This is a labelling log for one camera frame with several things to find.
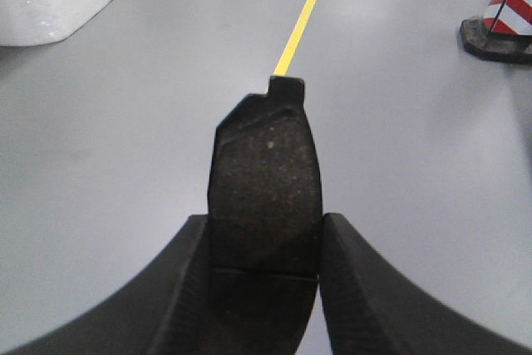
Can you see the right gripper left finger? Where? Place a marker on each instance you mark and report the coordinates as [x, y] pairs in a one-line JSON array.
[[158, 312]]

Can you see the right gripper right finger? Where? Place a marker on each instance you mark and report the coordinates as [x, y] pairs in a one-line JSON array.
[[371, 308]]

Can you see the grey brake pad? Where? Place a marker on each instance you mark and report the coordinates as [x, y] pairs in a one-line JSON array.
[[265, 225]]

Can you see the red white traffic cone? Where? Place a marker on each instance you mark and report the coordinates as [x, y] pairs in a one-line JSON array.
[[501, 34]]

